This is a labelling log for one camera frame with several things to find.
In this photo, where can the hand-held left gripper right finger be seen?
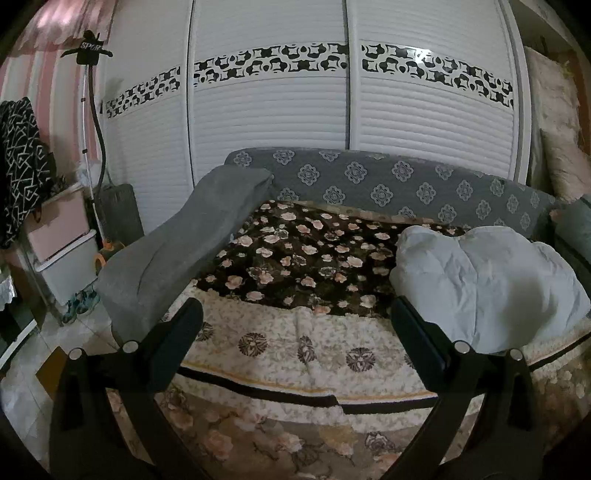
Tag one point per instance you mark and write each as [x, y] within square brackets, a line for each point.
[411, 337]

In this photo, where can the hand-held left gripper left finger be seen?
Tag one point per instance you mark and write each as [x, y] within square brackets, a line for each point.
[184, 332]

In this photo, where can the light blue puffer jacket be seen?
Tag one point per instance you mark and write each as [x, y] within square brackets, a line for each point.
[485, 286]

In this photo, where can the plain grey cloth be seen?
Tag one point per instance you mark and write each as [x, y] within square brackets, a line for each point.
[184, 240]

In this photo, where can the pair of shoes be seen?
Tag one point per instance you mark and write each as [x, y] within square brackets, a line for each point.
[81, 304]

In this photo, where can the beige floral quilt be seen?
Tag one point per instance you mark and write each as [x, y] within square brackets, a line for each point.
[300, 341]

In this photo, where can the dark floral blanket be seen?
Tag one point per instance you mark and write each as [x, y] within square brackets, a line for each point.
[286, 258]

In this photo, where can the grey flat board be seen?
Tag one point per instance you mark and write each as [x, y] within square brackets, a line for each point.
[121, 217]

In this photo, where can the brown cardboard piece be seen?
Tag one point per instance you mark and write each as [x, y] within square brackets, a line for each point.
[51, 367]

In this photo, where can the pink storage drawer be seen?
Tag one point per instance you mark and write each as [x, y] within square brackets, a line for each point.
[55, 226]

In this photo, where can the white lace cloth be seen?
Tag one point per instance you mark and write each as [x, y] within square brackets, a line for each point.
[5, 290]

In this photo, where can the white slatted wardrobe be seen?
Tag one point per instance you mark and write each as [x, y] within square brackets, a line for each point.
[268, 124]

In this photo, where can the black patterned garment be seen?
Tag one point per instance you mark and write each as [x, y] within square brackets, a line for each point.
[23, 170]

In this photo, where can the beige fluffy pillow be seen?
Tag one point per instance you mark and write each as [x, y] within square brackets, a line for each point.
[568, 161]
[551, 101]

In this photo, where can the black garment steamer stand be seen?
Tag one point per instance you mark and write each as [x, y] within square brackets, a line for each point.
[87, 50]

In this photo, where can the pink curtain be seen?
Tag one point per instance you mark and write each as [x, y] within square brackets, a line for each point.
[64, 23]

